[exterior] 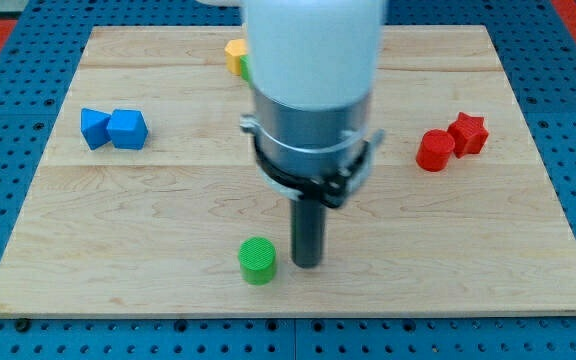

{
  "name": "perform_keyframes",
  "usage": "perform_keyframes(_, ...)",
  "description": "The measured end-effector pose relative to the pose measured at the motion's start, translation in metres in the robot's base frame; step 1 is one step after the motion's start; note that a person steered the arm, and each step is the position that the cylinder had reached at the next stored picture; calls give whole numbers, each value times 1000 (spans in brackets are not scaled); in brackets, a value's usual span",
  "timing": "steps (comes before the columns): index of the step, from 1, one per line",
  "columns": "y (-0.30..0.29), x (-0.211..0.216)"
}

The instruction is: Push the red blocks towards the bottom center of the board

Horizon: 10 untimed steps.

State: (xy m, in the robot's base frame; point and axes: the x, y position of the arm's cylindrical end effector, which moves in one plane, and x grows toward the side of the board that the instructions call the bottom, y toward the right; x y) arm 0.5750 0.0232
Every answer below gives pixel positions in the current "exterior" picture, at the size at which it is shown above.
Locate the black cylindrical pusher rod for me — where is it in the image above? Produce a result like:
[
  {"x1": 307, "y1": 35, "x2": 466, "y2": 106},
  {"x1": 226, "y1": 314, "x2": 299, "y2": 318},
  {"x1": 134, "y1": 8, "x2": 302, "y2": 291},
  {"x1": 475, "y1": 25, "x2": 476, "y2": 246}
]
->
[{"x1": 291, "y1": 199, "x2": 326, "y2": 268}]

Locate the wooden board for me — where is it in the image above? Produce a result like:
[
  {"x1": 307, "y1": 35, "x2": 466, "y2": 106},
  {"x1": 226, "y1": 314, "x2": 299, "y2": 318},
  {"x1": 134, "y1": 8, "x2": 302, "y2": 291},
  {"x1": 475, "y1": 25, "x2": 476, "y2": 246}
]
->
[{"x1": 0, "y1": 26, "x2": 576, "y2": 319}]

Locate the green cylinder block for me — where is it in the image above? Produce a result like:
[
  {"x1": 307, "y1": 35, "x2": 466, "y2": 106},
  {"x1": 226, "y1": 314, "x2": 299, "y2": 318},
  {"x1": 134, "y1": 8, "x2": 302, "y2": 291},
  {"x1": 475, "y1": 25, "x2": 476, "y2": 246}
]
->
[{"x1": 238, "y1": 237, "x2": 277, "y2": 285}]

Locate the red star block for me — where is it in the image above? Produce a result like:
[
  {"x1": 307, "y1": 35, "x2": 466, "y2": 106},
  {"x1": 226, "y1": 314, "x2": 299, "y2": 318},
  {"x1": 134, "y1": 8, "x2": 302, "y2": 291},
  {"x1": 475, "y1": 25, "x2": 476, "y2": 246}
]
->
[{"x1": 447, "y1": 112, "x2": 489, "y2": 158}]

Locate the red cylinder block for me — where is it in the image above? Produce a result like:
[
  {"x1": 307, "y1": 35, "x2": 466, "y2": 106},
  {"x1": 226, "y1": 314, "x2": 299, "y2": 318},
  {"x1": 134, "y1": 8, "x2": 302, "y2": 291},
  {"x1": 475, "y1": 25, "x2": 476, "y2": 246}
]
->
[{"x1": 415, "y1": 129, "x2": 455, "y2": 172}]

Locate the green block behind arm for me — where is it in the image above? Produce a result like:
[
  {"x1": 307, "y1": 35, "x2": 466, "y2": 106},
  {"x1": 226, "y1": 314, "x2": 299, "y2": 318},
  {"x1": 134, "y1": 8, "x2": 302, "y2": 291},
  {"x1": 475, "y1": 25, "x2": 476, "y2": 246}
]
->
[{"x1": 240, "y1": 55, "x2": 252, "y2": 83}]

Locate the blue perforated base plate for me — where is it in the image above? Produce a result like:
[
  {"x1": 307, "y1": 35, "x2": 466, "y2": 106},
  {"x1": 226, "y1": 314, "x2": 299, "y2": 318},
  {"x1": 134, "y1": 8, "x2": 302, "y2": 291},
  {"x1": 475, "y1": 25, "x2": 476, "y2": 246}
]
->
[{"x1": 0, "y1": 0, "x2": 576, "y2": 359}]

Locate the blue cube block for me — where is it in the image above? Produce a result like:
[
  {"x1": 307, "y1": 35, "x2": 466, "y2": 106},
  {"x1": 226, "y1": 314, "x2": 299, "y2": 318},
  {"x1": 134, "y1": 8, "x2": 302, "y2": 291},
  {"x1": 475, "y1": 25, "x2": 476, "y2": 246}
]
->
[{"x1": 107, "y1": 109, "x2": 148, "y2": 150}]

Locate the blue triangular block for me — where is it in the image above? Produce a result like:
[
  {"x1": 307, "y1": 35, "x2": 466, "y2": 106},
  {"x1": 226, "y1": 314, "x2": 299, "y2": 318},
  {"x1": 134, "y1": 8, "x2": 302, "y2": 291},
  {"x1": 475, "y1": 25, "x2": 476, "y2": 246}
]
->
[{"x1": 80, "y1": 108, "x2": 111, "y2": 150}]

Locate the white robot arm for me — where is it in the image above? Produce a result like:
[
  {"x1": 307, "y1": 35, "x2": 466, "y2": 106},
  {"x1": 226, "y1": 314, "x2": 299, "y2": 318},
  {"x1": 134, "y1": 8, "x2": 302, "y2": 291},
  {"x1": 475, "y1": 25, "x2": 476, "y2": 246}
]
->
[{"x1": 241, "y1": 0, "x2": 387, "y2": 208}]

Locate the yellow hexagon block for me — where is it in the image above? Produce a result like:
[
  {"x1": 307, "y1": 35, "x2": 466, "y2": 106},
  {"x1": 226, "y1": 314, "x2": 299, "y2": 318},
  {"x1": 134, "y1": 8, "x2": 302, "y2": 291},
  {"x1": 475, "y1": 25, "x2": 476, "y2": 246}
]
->
[{"x1": 224, "y1": 38, "x2": 247, "y2": 76}]

